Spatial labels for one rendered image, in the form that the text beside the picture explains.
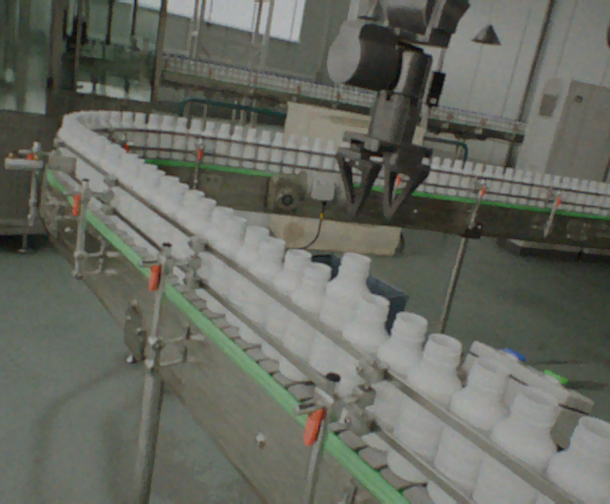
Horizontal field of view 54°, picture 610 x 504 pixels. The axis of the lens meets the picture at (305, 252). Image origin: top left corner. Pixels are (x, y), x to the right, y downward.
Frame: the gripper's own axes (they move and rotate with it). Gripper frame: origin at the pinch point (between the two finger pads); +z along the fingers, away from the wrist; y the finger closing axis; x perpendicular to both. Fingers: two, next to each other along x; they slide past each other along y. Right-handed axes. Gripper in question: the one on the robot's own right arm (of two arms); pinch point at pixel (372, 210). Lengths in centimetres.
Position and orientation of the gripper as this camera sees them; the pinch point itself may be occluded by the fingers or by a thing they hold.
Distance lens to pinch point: 77.2
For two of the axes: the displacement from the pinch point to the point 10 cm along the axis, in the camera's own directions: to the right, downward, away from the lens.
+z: -2.0, 9.4, 2.6
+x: 5.7, 3.3, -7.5
